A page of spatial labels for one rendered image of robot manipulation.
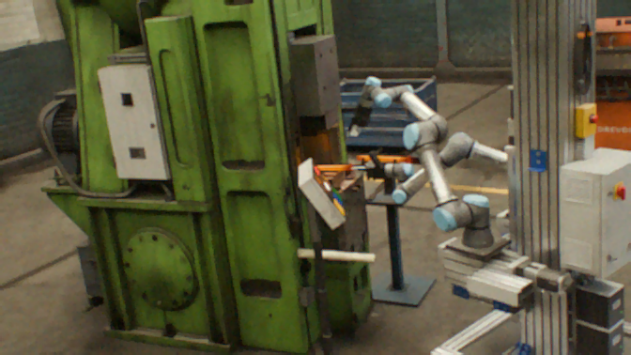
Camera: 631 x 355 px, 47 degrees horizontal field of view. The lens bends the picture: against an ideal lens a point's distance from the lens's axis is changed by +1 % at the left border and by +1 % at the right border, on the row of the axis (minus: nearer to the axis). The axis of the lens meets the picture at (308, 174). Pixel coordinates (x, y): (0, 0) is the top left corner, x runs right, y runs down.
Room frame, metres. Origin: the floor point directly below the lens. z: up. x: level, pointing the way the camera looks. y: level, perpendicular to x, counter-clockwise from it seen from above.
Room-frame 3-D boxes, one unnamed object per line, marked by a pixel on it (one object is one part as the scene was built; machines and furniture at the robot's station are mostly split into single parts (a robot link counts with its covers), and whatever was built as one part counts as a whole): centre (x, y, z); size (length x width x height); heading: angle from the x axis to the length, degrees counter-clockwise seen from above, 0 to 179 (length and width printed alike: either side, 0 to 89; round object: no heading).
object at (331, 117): (4.11, 0.01, 1.32); 0.42 x 0.20 x 0.10; 64
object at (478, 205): (3.19, -0.76, 0.98); 0.13 x 0.12 x 0.14; 112
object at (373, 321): (3.99, -0.22, 0.01); 0.58 x 0.39 x 0.01; 154
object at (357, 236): (4.16, 0.00, 0.69); 0.56 x 0.38 x 0.45; 64
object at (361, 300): (4.16, 0.00, 0.23); 0.55 x 0.37 x 0.47; 64
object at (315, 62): (4.15, 0.00, 1.56); 0.42 x 0.39 x 0.40; 64
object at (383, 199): (4.40, -0.51, 0.69); 0.40 x 0.30 x 0.02; 151
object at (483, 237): (3.19, -0.77, 0.87); 0.15 x 0.15 x 0.10
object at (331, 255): (3.67, -0.10, 0.62); 0.44 x 0.05 x 0.05; 64
